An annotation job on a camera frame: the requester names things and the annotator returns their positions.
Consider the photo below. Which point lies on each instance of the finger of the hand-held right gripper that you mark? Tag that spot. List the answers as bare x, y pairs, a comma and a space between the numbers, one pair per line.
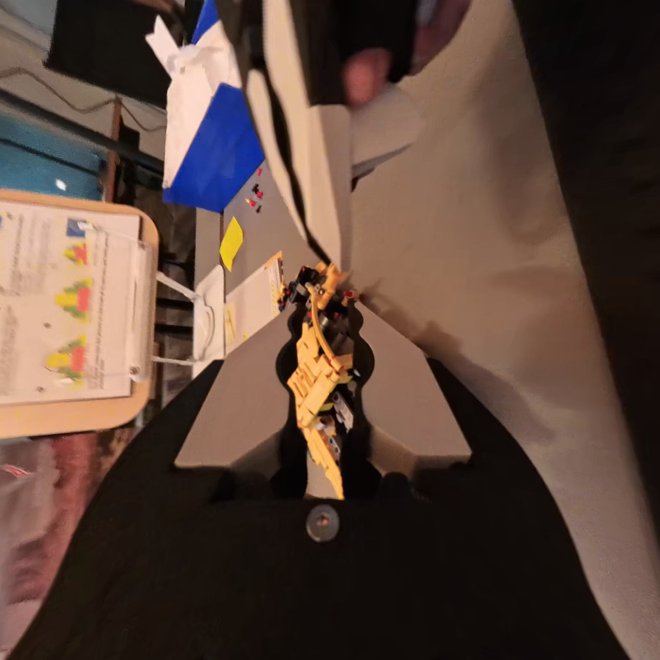
268, 134
325, 170

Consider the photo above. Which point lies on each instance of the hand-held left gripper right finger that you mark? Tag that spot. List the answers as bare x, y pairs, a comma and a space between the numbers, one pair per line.
417, 407

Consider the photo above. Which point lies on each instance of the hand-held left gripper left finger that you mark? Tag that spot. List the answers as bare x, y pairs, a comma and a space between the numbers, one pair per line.
232, 412

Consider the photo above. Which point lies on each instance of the blue plastic bin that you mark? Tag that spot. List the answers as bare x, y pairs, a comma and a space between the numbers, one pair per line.
216, 154

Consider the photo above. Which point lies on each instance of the large printed paper bag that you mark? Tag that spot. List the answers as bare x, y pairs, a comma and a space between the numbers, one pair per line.
191, 93

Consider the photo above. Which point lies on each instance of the yellow black brick car model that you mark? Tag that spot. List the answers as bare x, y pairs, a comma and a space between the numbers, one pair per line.
314, 376

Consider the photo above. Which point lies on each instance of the instruction booklet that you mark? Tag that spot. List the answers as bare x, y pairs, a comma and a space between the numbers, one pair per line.
247, 309

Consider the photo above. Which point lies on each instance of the grey desk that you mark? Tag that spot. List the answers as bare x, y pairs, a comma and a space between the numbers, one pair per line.
464, 258

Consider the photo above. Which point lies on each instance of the person's right hand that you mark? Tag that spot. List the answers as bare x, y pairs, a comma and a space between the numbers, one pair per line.
366, 72

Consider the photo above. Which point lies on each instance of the cluster of small brick pins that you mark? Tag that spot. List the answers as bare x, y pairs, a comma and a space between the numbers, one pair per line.
256, 188

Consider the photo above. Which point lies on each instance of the yellow paper scrap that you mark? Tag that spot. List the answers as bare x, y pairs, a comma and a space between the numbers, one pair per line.
231, 242

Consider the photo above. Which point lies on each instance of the white wooden book stand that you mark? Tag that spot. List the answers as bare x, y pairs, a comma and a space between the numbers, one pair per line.
77, 417

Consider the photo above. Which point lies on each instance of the printed instruction sheet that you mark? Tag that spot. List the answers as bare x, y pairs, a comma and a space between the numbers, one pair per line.
31, 309

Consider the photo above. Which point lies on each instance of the black dimpled chair armrest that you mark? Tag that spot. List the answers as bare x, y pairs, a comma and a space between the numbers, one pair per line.
608, 154

